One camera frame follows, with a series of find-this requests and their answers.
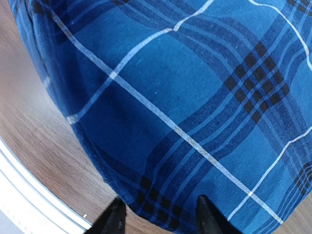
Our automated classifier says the blue plaid long sleeve shirt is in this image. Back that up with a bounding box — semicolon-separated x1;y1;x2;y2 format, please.
9;0;312;234

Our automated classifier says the front aluminium rail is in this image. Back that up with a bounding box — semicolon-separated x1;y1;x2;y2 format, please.
0;141;92;234

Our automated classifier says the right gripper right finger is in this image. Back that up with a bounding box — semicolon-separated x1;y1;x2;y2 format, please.
196;195;240;234

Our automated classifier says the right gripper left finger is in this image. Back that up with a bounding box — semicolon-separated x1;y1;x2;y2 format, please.
85;197;127;234

